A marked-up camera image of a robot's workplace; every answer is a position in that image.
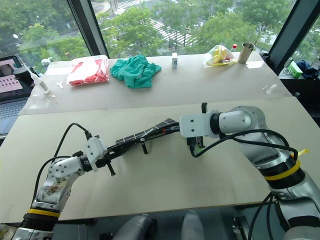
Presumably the black side table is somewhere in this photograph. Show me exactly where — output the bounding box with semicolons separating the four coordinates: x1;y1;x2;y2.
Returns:
277;72;320;126

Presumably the red cloth in plastic bag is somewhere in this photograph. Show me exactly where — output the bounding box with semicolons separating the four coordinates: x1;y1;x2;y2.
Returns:
66;55;111;87

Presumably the green box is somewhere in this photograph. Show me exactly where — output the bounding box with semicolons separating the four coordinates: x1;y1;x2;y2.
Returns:
287;61;304;78

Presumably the dark blue cloth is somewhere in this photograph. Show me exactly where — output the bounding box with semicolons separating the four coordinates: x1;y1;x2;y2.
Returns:
297;59;320;80

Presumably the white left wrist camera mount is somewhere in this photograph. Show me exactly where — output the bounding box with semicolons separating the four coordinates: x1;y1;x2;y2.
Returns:
83;136;108;173

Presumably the green crumpled cloth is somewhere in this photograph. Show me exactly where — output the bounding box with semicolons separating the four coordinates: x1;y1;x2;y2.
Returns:
109;55;163;89

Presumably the steel cup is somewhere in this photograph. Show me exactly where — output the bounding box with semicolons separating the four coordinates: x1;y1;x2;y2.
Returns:
237;42;256;65

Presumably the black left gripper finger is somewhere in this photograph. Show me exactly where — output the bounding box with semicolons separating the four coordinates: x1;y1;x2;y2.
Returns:
107;139;144;158

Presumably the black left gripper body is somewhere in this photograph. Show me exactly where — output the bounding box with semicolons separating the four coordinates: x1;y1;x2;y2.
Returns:
95;148;117;177

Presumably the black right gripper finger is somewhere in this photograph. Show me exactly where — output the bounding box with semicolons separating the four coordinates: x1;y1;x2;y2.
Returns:
162;124;181;135

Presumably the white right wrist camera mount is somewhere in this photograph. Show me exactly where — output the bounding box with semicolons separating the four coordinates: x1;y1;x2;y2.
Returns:
179;109;216;139

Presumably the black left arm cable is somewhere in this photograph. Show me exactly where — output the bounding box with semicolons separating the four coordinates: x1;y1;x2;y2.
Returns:
32;122;93;203

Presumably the open laptop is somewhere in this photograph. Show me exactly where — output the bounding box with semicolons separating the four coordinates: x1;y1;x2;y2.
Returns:
0;55;34;136

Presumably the white syringe tube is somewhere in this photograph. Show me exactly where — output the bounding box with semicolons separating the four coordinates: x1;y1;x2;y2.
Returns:
23;62;51;96

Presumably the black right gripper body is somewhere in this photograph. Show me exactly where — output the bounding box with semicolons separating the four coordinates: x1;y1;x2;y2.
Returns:
186;136;205;154

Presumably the plastic bag with yellow items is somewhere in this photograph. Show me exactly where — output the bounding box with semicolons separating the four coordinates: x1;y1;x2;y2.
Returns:
202;44;237;68

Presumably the clear plastic scrap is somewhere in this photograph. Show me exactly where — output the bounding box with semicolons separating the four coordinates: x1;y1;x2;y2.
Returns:
260;84;280;95

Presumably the dark window frame post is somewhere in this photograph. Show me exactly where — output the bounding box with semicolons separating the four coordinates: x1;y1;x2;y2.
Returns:
68;0;110;58
267;0;320;76

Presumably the black cable under right arm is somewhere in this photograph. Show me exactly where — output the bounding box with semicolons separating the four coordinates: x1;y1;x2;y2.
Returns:
251;191;282;240

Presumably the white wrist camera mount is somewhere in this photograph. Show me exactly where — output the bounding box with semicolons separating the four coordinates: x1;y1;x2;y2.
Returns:
83;136;108;173
179;109;216;139

